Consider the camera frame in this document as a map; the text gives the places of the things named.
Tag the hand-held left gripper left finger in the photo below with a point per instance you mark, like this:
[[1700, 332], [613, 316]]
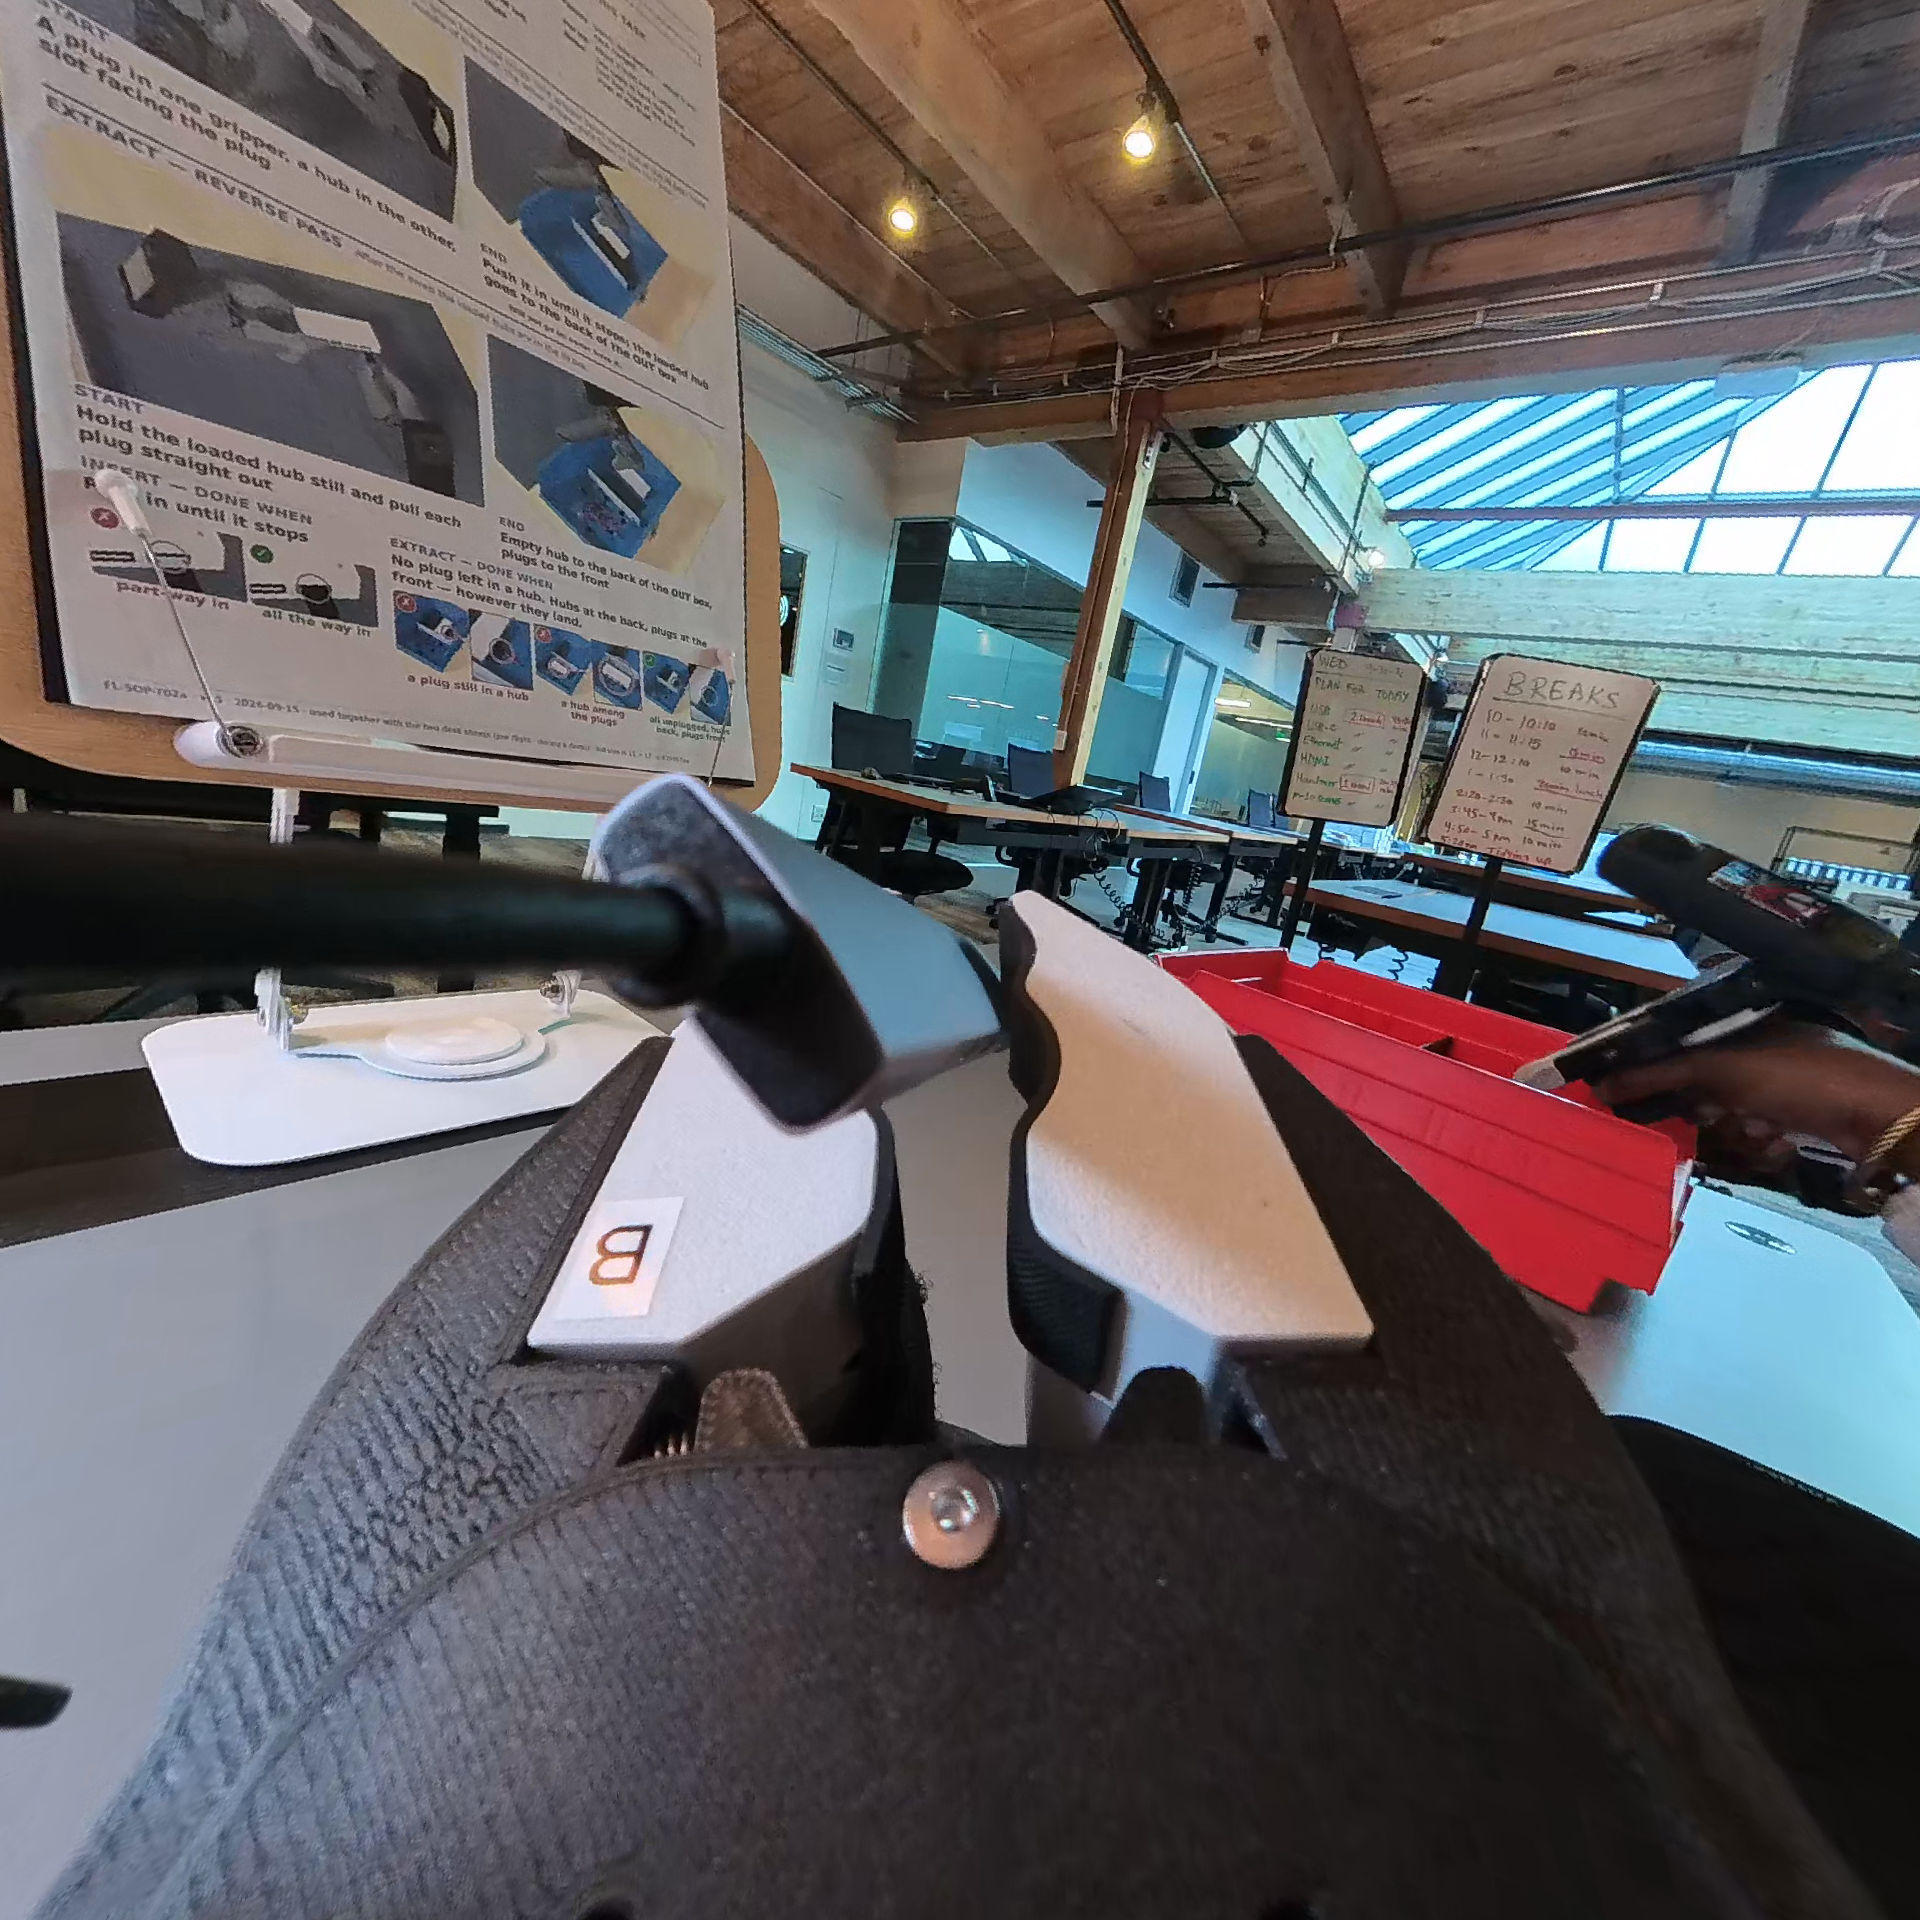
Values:
[[705, 1230]]

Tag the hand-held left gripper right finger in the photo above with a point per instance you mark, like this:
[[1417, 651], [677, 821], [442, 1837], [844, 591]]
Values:
[[1171, 1185]]

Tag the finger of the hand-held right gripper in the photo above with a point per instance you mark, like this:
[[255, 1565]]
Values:
[[1622, 1043]]

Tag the red plastic bin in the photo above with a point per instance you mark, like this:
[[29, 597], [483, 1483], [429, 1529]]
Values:
[[1501, 1171]]

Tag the grey usb hub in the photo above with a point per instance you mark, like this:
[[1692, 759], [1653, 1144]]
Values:
[[869, 961]]

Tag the person's right forearm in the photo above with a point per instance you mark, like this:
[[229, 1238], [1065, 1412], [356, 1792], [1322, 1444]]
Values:
[[1906, 1223]]

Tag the person's right hand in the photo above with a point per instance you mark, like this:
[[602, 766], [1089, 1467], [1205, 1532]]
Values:
[[1801, 1088]]

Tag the wooden office desk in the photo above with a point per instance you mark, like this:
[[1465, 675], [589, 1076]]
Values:
[[962, 797], [1501, 923]]

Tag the handwritten whiteboard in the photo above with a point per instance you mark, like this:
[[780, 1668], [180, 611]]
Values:
[[1350, 734], [1539, 765]]

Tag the black office chair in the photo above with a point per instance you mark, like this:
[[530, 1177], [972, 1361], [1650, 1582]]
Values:
[[915, 862]]

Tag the instruction poster on stand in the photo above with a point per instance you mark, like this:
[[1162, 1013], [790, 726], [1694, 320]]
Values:
[[301, 1096]]

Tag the black computer monitor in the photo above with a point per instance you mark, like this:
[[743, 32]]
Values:
[[869, 743]]

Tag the black quilted cushion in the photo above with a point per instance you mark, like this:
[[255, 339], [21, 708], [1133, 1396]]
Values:
[[1801, 1651]]

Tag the phone icon glass door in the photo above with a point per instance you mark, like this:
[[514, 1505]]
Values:
[[793, 600]]

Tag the ceiling spot lamp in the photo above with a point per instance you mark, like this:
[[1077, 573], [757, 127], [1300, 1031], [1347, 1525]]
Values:
[[901, 215], [1142, 139]]

